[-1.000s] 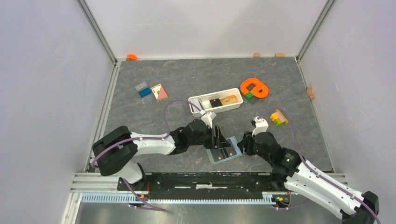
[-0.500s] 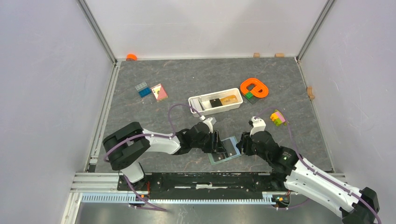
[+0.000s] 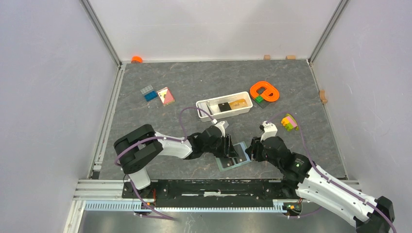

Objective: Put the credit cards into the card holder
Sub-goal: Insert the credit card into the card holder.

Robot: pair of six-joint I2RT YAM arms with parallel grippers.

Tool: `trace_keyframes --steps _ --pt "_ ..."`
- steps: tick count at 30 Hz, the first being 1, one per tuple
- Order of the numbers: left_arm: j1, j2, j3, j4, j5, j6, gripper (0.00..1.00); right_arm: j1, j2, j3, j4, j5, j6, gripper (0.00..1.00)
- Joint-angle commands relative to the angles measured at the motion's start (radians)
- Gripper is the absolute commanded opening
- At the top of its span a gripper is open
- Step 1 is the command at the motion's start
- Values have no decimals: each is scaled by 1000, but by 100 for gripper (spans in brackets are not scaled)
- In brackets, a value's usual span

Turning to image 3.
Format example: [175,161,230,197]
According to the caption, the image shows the silver cards in tray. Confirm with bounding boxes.
[199,101,213,116]

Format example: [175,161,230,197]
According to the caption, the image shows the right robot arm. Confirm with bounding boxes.
[246,136,396,233]

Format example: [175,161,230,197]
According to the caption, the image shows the orange curved track piece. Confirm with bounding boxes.
[249,81,280,102]

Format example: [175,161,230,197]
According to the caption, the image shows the orange tape roll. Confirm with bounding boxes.
[131,56,143,64]

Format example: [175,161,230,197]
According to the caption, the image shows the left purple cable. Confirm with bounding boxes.
[114,107,216,167]

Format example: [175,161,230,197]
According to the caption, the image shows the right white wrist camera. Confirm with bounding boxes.
[259,121,278,141]

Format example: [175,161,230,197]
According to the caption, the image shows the aluminium frame rail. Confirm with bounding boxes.
[72,180,363,213]

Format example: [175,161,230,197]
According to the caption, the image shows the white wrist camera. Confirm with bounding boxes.
[259,121,278,141]
[211,119,229,136]

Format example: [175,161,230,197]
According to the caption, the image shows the gold cards in tray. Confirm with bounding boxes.
[229,99,248,110]

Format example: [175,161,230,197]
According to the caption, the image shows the pink wooden block puzzle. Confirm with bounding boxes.
[156,87,175,106]

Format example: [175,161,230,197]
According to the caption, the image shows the green card holder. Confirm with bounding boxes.
[216,141,251,172]

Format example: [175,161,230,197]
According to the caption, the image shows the blue grey lego bricks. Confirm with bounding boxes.
[140,85,158,101]

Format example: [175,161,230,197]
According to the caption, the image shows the green lego brick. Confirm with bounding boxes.
[254,95,264,103]

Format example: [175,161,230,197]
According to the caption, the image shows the curved wooden piece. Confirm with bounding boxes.
[319,90,328,104]

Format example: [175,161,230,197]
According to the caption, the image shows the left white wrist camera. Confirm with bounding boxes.
[211,119,229,136]

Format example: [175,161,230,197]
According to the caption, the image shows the black card in tray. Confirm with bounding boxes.
[218,102,231,112]

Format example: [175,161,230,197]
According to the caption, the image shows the black VIP card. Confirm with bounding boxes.
[217,158,235,171]
[233,144,249,164]

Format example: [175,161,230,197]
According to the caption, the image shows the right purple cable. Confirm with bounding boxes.
[265,111,397,233]

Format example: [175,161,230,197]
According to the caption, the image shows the white rectangular tray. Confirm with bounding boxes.
[196,92,253,119]

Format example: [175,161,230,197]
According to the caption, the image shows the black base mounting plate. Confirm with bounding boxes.
[139,179,299,208]

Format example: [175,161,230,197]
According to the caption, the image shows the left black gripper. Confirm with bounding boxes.
[203,134,239,158]

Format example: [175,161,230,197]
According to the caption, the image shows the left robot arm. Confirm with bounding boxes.
[114,121,238,198]

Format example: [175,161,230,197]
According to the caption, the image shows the pink yellow green brick stack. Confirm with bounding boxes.
[280,114,299,131]

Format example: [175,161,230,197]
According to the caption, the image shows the purple cable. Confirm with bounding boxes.
[265,111,397,233]
[114,107,216,167]

